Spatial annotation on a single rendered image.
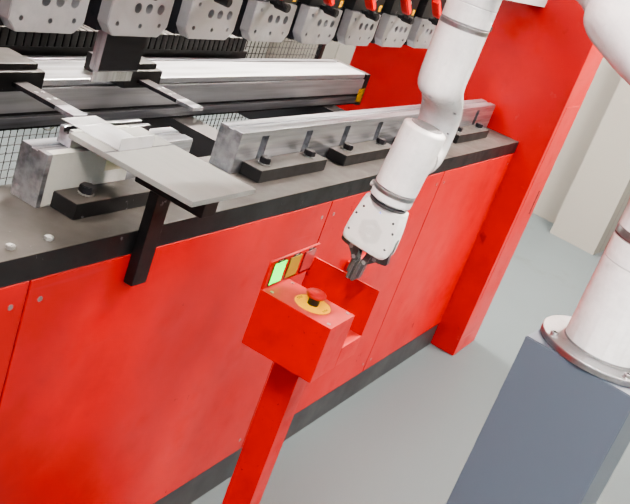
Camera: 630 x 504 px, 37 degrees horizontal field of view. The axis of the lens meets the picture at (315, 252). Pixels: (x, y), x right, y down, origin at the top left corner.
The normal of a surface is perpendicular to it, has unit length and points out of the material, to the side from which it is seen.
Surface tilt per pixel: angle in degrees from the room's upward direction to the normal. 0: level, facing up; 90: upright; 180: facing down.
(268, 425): 90
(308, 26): 90
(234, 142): 90
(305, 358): 90
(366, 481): 0
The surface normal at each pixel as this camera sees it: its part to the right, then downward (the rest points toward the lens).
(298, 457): 0.33, -0.88
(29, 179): -0.48, 0.17
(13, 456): 0.81, 0.45
